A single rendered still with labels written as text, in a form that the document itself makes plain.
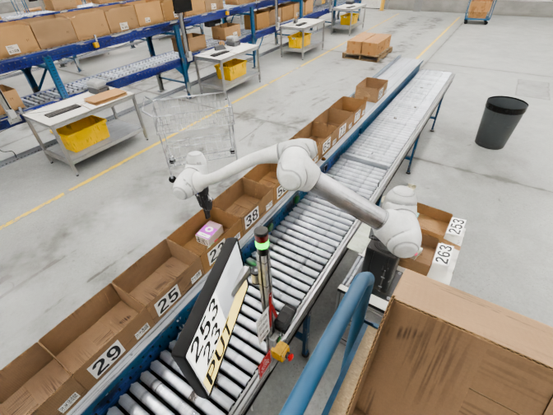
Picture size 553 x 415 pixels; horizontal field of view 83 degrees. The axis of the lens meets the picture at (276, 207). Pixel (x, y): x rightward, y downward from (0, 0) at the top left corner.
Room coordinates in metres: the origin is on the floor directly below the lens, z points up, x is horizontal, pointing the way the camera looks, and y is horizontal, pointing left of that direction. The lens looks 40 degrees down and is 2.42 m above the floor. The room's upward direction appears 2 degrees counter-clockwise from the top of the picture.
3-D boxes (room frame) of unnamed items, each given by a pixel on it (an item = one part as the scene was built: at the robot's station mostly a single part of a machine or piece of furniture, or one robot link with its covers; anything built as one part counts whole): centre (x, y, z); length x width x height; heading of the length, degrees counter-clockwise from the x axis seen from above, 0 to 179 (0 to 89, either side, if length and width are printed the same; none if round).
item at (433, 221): (1.73, -1.08, 0.80); 0.38 x 0.28 x 0.10; 53
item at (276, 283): (1.28, 0.05, 0.72); 0.52 x 0.05 x 0.05; 56
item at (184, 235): (1.48, 0.47, 0.96); 0.39 x 0.29 x 0.17; 146
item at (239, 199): (1.80, 0.25, 0.96); 0.39 x 0.29 x 0.17; 146
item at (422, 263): (1.47, -0.87, 0.80); 0.38 x 0.28 x 0.10; 56
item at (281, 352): (0.79, -0.02, 0.84); 0.15 x 0.09 x 0.07; 146
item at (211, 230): (1.56, 0.47, 0.92); 0.16 x 0.11 x 0.07; 151
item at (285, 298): (1.23, 0.09, 0.72); 0.52 x 0.05 x 0.05; 56
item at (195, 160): (1.43, 0.42, 1.54); 0.13 x 0.11 x 0.16; 168
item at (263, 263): (0.79, 0.05, 1.11); 0.12 x 0.05 x 0.88; 146
